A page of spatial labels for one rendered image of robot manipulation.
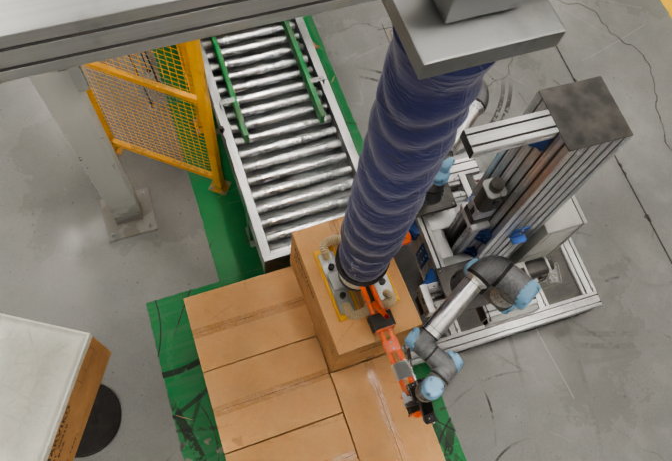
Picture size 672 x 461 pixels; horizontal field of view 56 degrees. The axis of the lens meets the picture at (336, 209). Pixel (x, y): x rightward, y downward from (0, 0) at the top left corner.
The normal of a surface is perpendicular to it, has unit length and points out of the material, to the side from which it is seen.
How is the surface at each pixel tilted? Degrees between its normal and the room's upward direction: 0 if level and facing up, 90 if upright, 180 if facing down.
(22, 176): 0
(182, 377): 0
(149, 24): 90
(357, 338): 1
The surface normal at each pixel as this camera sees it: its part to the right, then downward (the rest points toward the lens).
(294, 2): 0.33, 0.88
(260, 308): 0.08, -0.40
